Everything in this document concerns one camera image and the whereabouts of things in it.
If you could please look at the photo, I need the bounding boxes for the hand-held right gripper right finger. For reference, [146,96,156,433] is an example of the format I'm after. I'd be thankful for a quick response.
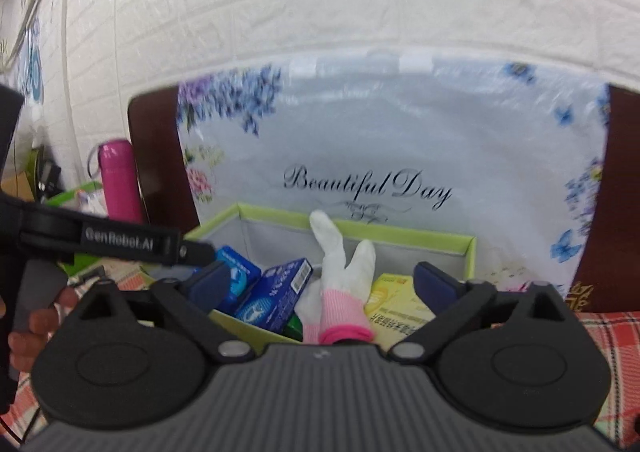
[387,261,576,365]

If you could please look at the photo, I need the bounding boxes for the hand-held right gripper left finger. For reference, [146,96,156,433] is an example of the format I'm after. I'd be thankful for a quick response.
[67,261,257,366]

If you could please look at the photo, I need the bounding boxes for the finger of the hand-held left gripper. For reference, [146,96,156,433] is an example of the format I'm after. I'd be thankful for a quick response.
[177,239,219,266]

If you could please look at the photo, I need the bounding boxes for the green storage box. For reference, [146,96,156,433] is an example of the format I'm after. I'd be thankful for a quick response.
[182,202,478,348]

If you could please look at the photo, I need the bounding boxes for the white and pink glove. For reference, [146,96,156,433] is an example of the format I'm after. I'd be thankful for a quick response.
[297,210,377,346]

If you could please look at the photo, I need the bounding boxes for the person's left hand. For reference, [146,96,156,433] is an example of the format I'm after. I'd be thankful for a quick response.
[7,289,81,373]

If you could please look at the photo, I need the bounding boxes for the light blue small box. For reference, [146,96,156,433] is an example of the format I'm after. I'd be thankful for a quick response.
[192,245,262,315]

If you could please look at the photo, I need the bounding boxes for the yellow box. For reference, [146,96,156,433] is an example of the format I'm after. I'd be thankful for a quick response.
[363,273,439,351]

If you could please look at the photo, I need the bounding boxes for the green carton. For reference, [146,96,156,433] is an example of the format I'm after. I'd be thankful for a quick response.
[46,181,109,273]

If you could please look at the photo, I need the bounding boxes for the pink thermos bottle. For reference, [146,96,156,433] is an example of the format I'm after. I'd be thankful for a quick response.
[89,138,146,223]

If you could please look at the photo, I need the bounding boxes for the dark blue medicine box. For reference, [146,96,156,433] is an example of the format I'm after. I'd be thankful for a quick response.
[235,258,314,333]

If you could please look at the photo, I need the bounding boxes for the green packet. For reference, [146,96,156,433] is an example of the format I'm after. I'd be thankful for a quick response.
[284,314,305,343]

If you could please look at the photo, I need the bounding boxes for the floral pillow with brown ends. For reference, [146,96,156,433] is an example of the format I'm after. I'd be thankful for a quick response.
[127,49,640,313]

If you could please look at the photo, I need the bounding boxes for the plaid blanket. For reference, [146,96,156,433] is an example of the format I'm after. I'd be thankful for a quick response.
[0,266,640,452]

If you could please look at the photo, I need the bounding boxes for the blue wall sticker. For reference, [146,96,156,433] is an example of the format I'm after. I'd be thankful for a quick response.
[16,19,47,103]

